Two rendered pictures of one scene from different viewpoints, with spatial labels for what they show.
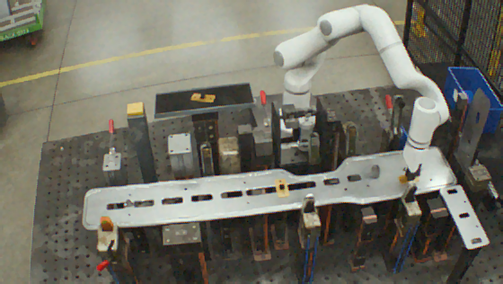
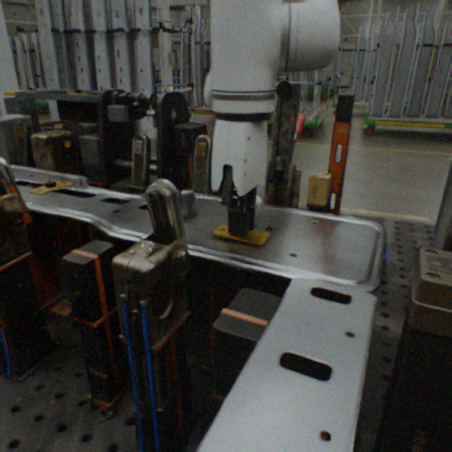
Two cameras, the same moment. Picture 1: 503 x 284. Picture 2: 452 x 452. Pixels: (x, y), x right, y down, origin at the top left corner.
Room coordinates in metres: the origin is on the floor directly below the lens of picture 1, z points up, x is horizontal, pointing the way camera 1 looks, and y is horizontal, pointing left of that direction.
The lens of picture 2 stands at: (0.71, -0.82, 1.25)
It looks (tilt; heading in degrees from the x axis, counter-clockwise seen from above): 24 degrees down; 32
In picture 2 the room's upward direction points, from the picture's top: straight up
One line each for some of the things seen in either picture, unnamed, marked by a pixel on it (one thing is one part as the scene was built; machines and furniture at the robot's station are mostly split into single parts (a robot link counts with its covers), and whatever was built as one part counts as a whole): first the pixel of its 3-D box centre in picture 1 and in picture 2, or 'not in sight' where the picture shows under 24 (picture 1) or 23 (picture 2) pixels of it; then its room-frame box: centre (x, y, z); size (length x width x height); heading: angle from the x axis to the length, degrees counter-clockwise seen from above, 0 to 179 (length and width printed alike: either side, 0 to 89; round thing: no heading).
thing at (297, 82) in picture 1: (304, 62); not in sight; (1.78, -0.24, 1.10); 0.19 x 0.12 x 0.24; 120
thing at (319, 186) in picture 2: not in sight; (311, 263); (1.35, -0.62, 0.88); 0.04 x 0.04 x 0.36; 7
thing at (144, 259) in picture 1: (138, 232); not in sight; (1.10, 0.43, 0.84); 0.11 x 0.06 x 0.29; 7
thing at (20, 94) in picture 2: (203, 99); (78, 94); (1.47, 0.17, 1.16); 0.37 x 0.14 x 0.02; 97
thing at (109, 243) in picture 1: (121, 268); not in sight; (0.91, 0.46, 0.88); 0.15 x 0.11 x 0.36; 7
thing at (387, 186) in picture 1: (276, 190); (41, 189); (1.15, -0.08, 1.00); 1.38 x 0.22 x 0.02; 97
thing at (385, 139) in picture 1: (385, 164); (278, 250); (1.38, -0.54, 0.88); 0.07 x 0.06 x 0.35; 7
